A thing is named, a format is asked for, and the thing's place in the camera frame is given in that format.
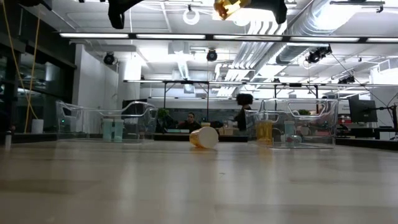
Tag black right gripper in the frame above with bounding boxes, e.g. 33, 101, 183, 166
248, 0, 289, 25

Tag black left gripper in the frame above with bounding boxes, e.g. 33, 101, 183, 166
107, 0, 144, 30

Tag clear bottle red pills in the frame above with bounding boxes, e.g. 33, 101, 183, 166
283, 120, 295, 138

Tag yellow cup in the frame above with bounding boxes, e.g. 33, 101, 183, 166
256, 119, 274, 146

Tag clear plastic bin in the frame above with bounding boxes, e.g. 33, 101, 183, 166
244, 98, 339, 149
55, 100, 159, 143

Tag white ceiling pipe bundle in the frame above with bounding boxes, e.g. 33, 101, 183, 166
231, 18, 289, 71

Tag long linear ceiling light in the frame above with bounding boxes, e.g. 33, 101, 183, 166
58, 32, 398, 44
123, 79, 398, 88

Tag black ceiling spotlight cluster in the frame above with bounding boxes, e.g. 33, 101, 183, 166
306, 45, 333, 65

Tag black screen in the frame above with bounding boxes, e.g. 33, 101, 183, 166
122, 98, 149, 125

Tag person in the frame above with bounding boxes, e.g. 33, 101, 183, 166
178, 111, 202, 133
233, 93, 254, 131

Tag green potted plant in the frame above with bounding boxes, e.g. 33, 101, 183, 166
157, 108, 172, 125

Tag black computer monitor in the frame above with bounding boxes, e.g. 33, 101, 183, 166
348, 98, 379, 124

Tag white cylinder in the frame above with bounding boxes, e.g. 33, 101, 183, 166
30, 118, 45, 134

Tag black desk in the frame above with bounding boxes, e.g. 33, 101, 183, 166
337, 126, 398, 140

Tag silver round air duct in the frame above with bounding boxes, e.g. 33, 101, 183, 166
275, 0, 368, 66

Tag white ceiling ring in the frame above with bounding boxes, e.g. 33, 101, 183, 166
182, 8, 200, 26

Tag black ceiling rail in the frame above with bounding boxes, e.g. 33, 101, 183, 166
329, 0, 386, 14

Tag black metal rig frame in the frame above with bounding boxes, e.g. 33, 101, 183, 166
161, 80, 211, 121
272, 82, 321, 114

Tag yellow hanging cable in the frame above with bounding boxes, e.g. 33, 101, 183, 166
24, 18, 41, 132

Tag yellow extension cable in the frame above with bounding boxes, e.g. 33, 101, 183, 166
1, 0, 39, 121

